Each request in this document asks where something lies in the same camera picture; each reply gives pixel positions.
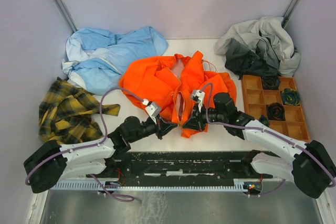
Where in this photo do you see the wooden compartment tray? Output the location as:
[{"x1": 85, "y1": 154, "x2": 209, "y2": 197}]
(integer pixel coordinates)
[{"x1": 241, "y1": 75, "x2": 311, "y2": 142}]

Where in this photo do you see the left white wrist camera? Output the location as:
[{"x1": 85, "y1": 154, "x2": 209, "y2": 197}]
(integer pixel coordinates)
[{"x1": 142, "y1": 99, "x2": 161, "y2": 118}]

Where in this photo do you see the white slotted cable duct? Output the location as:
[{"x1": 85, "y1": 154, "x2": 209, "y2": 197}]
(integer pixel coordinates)
[{"x1": 52, "y1": 176, "x2": 247, "y2": 192}]

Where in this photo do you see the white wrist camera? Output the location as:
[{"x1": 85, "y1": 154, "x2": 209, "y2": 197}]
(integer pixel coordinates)
[
  {"x1": 142, "y1": 99, "x2": 161, "y2": 118},
  {"x1": 191, "y1": 90, "x2": 205, "y2": 112}
]

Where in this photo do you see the orange jacket pink lining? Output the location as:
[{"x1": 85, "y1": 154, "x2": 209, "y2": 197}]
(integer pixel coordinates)
[{"x1": 119, "y1": 51, "x2": 237, "y2": 126}]

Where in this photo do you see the left aluminium corner rail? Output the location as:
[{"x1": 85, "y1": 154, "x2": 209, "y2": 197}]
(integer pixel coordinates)
[{"x1": 53, "y1": 0, "x2": 78, "y2": 34}]

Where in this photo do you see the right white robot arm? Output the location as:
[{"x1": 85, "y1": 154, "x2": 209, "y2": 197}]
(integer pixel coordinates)
[{"x1": 183, "y1": 90, "x2": 335, "y2": 199}]

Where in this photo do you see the black rolled sock centre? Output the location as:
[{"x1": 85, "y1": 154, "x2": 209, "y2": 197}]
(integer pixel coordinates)
[{"x1": 266, "y1": 102, "x2": 285, "y2": 121}]

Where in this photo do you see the dark rolled sock front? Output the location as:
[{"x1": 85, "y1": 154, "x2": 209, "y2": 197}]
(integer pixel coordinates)
[{"x1": 258, "y1": 115, "x2": 270, "y2": 127}]

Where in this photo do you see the yellow black plaid shirt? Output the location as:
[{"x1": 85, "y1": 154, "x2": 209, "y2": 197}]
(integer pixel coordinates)
[{"x1": 38, "y1": 78, "x2": 120, "y2": 144}]

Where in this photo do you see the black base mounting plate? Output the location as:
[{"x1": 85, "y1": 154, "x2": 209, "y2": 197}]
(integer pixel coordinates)
[{"x1": 96, "y1": 151, "x2": 262, "y2": 185}]

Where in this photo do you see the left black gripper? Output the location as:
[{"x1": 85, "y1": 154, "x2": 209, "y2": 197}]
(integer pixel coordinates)
[{"x1": 129, "y1": 114, "x2": 177, "y2": 143}]

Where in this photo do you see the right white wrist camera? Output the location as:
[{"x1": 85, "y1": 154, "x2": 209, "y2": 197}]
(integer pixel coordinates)
[{"x1": 191, "y1": 90, "x2": 205, "y2": 112}]

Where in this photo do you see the grey crumpled garment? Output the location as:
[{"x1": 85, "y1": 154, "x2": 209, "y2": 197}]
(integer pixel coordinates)
[{"x1": 214, "y1": 16, "x2": 301, "y2": 77}]

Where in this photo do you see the black rolled sock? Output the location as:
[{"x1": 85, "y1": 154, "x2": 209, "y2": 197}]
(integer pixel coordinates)
[
  {"x1": 261, "y1": 75, "x2": 281, "y2": 90},
  {"x1": 266, "y1": 102, "x2": 285, "y2": 121}
]

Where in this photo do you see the light blue garment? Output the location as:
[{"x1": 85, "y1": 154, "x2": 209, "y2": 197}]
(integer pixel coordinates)
[{"x1": 61, "y1": 26, "x2": 169, "y2": 95}]

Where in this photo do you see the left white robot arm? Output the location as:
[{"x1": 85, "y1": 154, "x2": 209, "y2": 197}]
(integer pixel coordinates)
[{"x1": 24, "y1": 116, "x2": 177, "y2": 194}]

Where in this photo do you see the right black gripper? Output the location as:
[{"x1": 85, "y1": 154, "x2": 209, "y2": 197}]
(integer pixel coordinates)
[{"x1": 182, "y1": 102, "x2": 226, "y2": 132}]

